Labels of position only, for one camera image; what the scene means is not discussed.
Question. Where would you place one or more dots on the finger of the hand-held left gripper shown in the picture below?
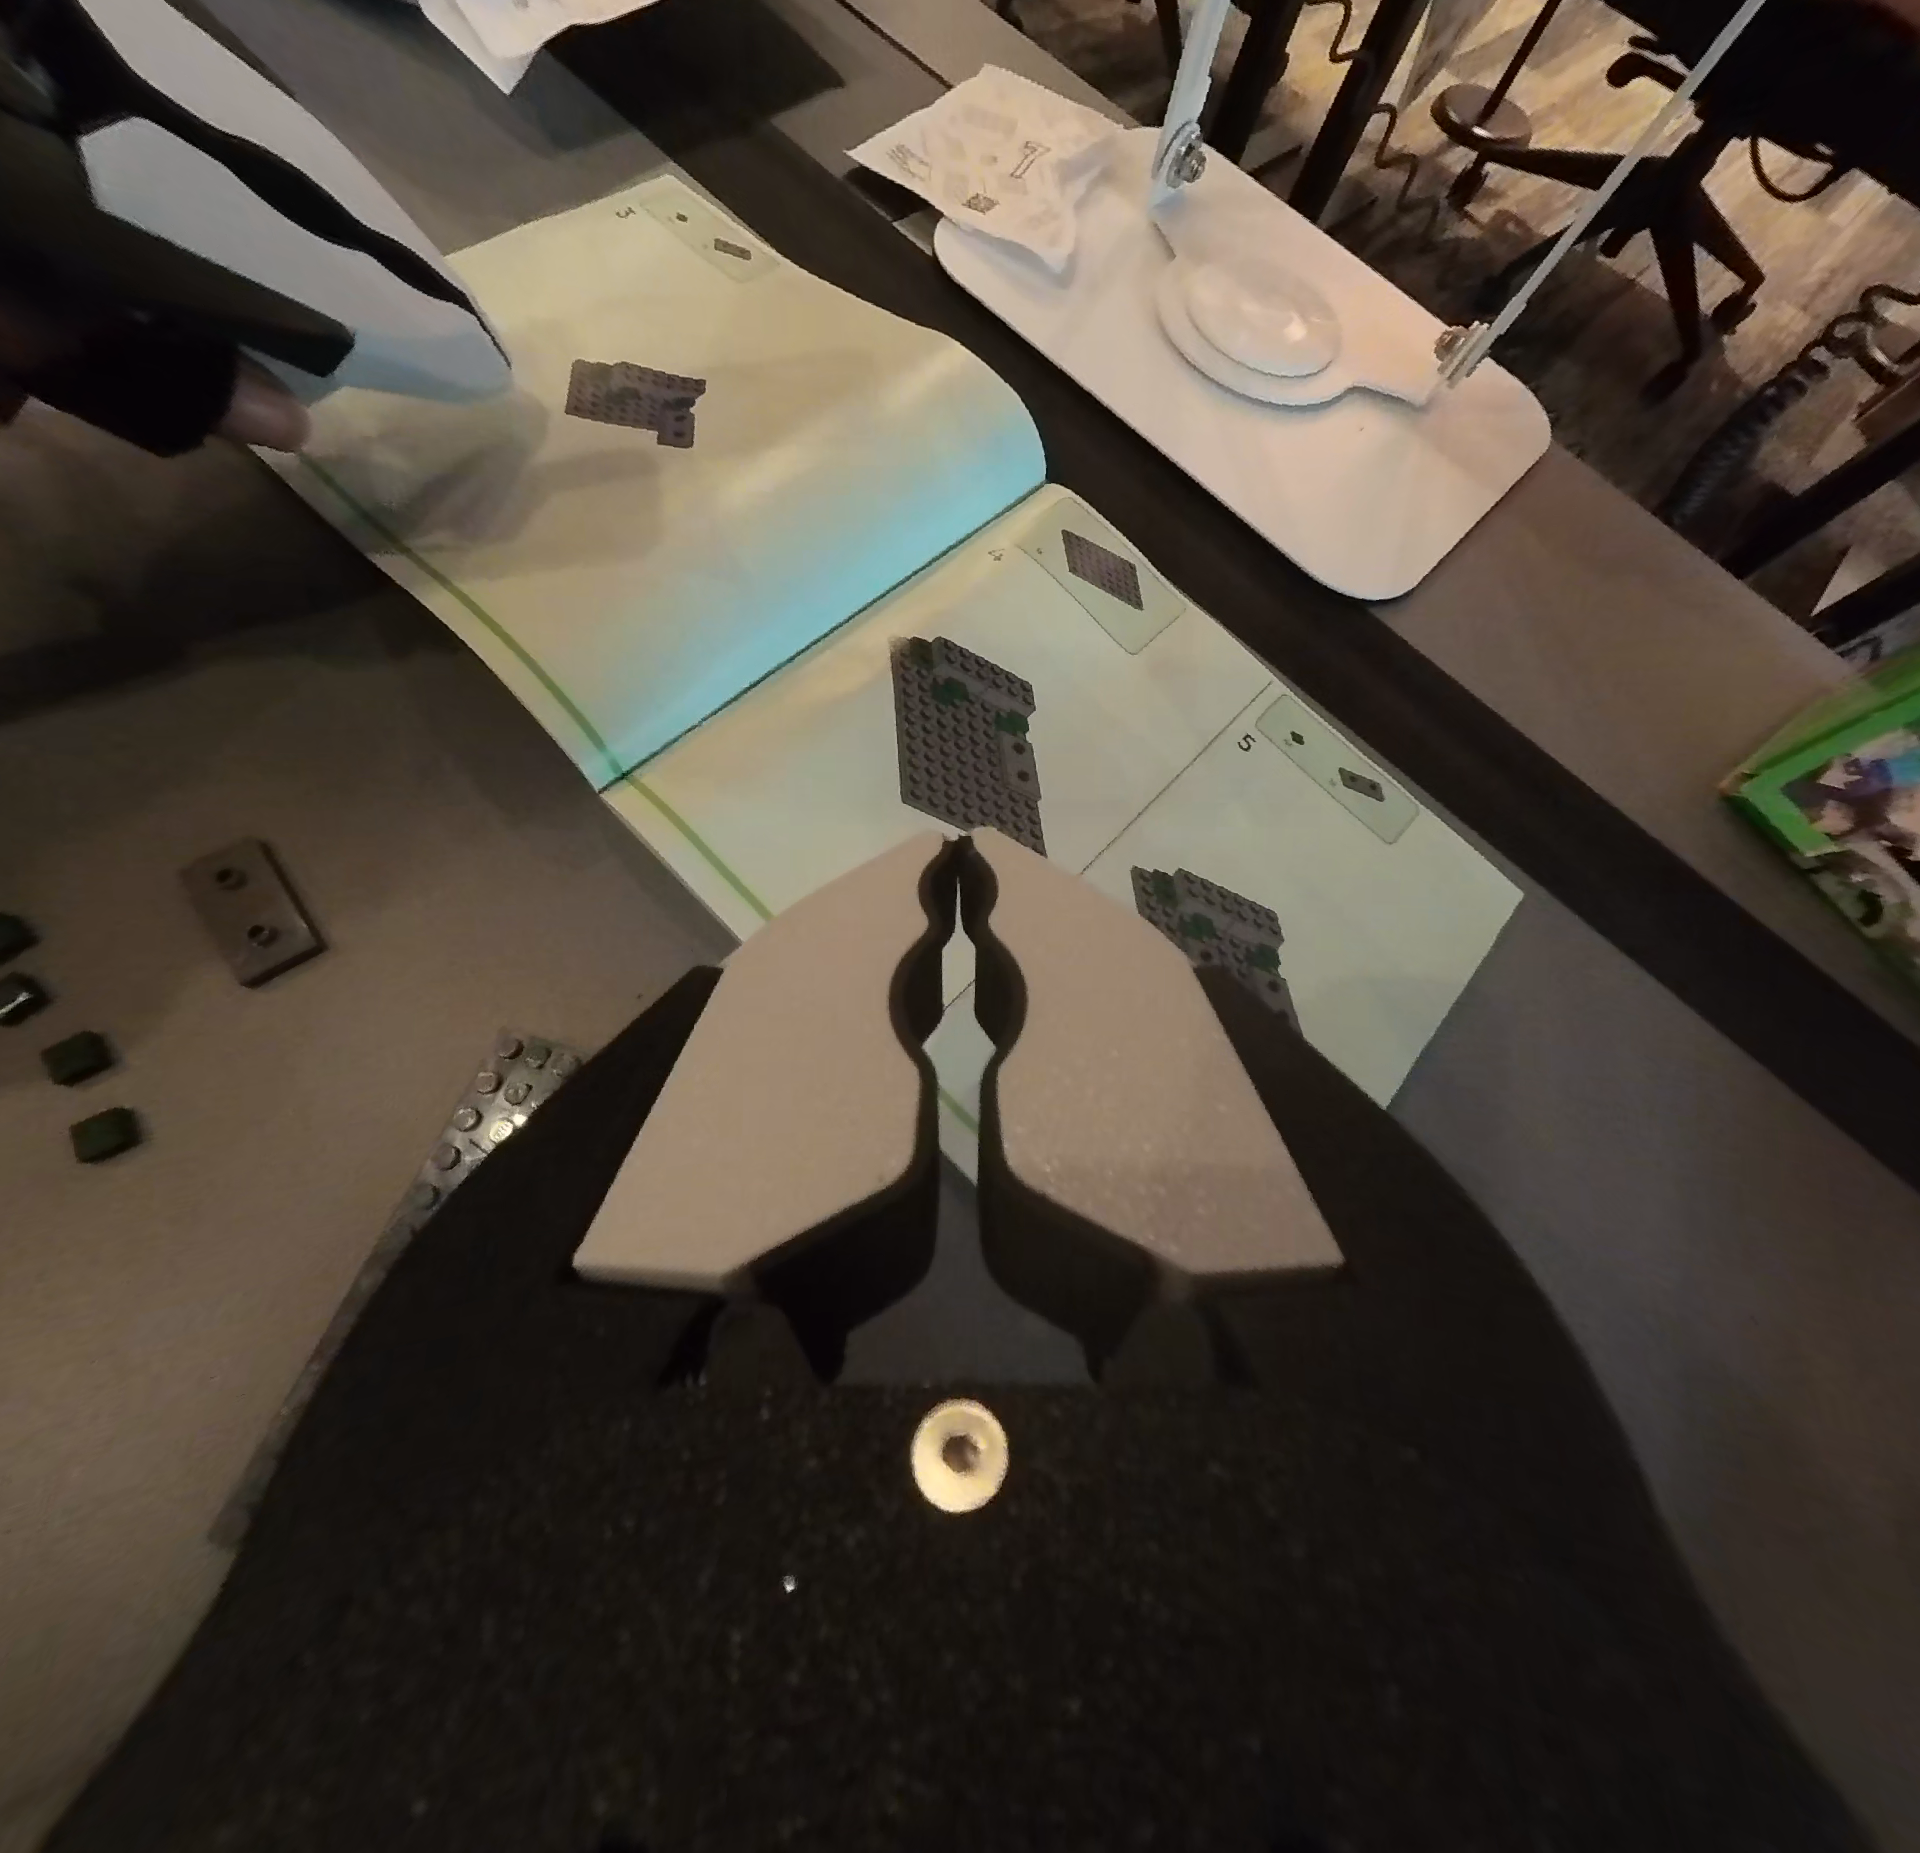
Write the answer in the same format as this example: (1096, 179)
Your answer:
(229, 72)
(386, 338)

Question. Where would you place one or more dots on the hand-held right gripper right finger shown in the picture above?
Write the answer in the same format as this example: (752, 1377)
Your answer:
(1156, 1117)

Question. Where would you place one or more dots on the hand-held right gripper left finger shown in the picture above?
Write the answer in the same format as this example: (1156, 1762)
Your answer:
(778, 1117)

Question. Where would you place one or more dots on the instruction booklet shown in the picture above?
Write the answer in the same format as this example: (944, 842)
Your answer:
(750, 536)

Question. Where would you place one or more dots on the person's left hand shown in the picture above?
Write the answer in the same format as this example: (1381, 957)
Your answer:
(277, 412)

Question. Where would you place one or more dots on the grey studded building baseplate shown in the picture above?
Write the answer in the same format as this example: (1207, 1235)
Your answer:
(505, 1097)

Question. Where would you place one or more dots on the grey two-hole building plate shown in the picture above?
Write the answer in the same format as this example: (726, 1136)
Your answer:
(250, 911)

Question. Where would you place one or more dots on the folded printed paper leaflet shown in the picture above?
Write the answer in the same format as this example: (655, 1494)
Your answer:
(978, 144)

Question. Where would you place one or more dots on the green toy box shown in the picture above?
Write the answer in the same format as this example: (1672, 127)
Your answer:
(1827, 834)

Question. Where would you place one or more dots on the round stool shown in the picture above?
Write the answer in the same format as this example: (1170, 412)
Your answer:
(1478, 122)

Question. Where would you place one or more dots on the black office chair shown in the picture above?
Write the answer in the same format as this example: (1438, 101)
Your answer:
(1680, 188)

